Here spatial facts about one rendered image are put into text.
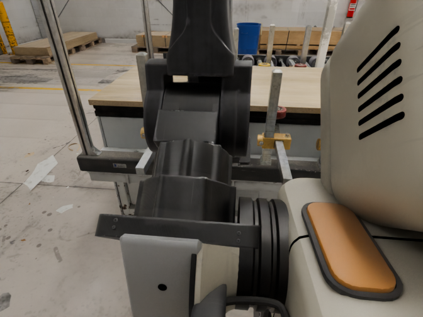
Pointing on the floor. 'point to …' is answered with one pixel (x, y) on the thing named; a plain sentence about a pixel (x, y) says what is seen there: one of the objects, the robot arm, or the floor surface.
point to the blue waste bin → (248, 38)
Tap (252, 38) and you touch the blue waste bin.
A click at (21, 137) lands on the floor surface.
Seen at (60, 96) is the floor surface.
